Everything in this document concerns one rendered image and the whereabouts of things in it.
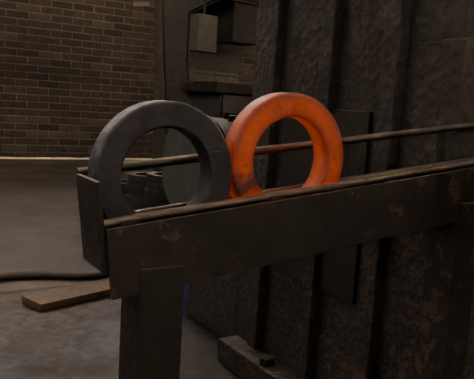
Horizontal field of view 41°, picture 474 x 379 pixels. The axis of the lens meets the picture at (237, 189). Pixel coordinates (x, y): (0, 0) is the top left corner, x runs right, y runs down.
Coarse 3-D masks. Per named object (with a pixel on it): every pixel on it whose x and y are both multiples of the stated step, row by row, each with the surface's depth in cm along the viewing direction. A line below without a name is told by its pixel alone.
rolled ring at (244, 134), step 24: (264, 96) 86; (288, 96) 85; (240, 120) 84; (264, 120) 84; (312, 120) 88; (240, 144) 83; (312, 144) 92; (336, 144) 90; (240, 168) 83; (312, 168) 92; (336, 168) 91; (240, 192) 84
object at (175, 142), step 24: (216, 120) 226; (168, 144) 237; (192, 144) 220; (168, 168) 237; (192, 168) 220; (168, 192) 237; (192, 192) 221; (192, 288) 212; (216, 288) 198; (192, 312) 212; (216, 312) 198
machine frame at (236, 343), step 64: (320, 0) 148; (384, 0) 130; (448, 0) 117; (256, 64) 171; (320, 64) 143; (384, 64) 126; (448, 64) 116; (384, 128) 126; (320, 256) 147; (384, 256) 130; (256, 320) 168; (320, 320) 150; (384, 320) 132
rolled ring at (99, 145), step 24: (120, 120) 74; (144, 120) 75; (168, 120) 77; (192, 120) 78; (96, 144) 75; (120, 144) 74; (216, 144) 81; (96, 168) 73; (120, 168) 75; (216, 168) 81; (120, 192) 75; (216, 192) 82; (120, 216) 76
